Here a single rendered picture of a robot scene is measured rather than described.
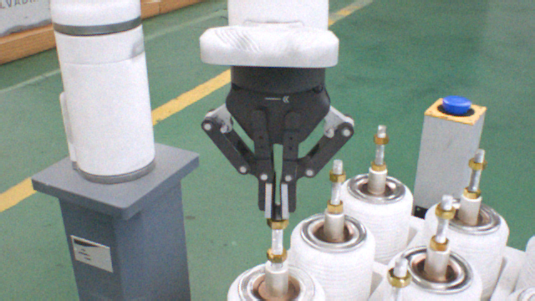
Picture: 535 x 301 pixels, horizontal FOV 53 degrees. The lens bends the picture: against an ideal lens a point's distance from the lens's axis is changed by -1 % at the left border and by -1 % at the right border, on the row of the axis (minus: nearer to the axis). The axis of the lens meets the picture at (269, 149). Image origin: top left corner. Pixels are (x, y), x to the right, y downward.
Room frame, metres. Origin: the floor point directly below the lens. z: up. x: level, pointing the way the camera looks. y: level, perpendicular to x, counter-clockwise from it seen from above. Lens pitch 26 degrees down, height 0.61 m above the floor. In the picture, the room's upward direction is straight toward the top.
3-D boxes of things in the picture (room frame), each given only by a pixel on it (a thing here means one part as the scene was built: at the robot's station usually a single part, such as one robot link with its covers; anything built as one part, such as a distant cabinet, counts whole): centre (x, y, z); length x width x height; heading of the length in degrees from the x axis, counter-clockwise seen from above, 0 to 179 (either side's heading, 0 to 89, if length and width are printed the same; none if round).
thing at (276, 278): (0.41, -0.01, 0.26); 0.02 x 0.02 x 0.03
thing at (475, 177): (0.54, -0.24, 0.30); 0.01 x 0.01 x 0.08; 40
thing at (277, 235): (0.41, -0.01, 0.31); 0.01 x 0.01 x 0.08; 28
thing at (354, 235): (0.50, -0.07, 0.25); 0.08 x 0.08 x 0.01
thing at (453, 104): (0.72, -0.27, 0.32); 0.04 x 0.04 x 0.02
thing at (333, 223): (0.50, -0.07, 0.26); 0.02 x 0.02 x 0.03
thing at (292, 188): (0.41, -0.03, 0.37); 0.03 x 0.01 x 0.05; 83
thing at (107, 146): (0.58, 0.18, 0.39); 0.09 x 0.09 x 0.17; 63
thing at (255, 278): (0.41, -0.01, 0.25); 0.08 x 0.08 x 0.01
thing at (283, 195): (0.41, -0.01, 0.36); 0.02 x 0.01 x 0.04; 173
